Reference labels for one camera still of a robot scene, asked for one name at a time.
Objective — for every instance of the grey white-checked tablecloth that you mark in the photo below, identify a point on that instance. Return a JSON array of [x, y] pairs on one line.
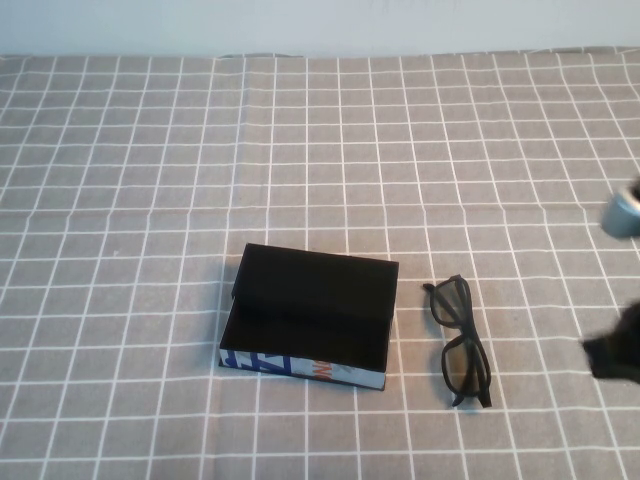
[[150, 200]]

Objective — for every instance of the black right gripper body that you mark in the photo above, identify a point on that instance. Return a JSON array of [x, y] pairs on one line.
[[627, 345]]

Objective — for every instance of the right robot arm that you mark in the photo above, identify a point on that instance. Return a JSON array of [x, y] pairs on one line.
[[622, 216]]

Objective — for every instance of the black framed glasses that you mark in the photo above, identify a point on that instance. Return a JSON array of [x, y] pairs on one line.
[[452, 302]]

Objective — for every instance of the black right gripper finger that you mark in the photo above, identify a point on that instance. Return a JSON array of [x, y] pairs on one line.
[[597, 352]]

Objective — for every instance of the black printed glasses case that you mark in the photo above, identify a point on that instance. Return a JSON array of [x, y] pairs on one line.
[[310, 300]]

